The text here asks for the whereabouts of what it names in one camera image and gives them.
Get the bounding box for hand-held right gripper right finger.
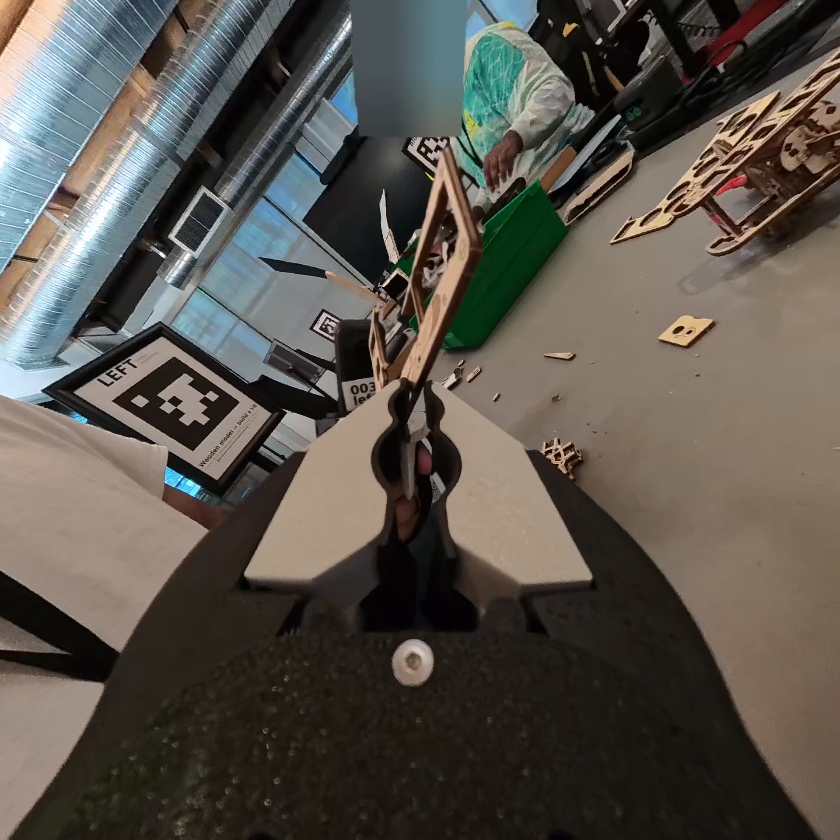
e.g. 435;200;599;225
423;382;595;608

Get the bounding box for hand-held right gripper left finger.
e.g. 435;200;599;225
244;379;411;597

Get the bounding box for small wooden slotted piece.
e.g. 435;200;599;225
367;307;403;389

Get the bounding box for wooden laser-cut frame piece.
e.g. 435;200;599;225
394;147;484;403

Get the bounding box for grey desk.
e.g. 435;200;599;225
420;46;840;840

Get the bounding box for small wooden gear piece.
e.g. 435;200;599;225
541;437;584;481

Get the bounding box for black and beige pointed stick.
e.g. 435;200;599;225
259;257;387;307

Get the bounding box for small wooden scraps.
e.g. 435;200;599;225
441;358;484;391

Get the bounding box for white paper strip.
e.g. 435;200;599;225
378;189;399;263

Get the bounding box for green plastic bin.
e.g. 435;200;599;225
394;179;569;353

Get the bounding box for black framed tag sign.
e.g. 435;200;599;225
42;322;287;497

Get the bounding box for white ceiling vent grille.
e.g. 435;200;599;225
168;185;232;258

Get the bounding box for printed tag card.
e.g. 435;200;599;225
402;134;460;177

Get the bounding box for small square wooden piece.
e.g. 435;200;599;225
658;315;715;348

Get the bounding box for flat wooden offcut sheet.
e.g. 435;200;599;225
563;150;636;225

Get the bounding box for wooden sheet with cutouts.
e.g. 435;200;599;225
609;91;783;247

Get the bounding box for black case with green dots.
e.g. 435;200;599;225
612;59;685;133

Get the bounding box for large wooden model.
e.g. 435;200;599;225
703;49;840;258

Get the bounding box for black wall panel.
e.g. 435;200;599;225
304;134;475;271

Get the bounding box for narrow silver air duct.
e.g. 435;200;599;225
161;26;357;290

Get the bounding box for black shoulder strap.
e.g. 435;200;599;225
0;570;120;685

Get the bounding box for wide silver air duct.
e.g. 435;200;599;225
0;0;181;270

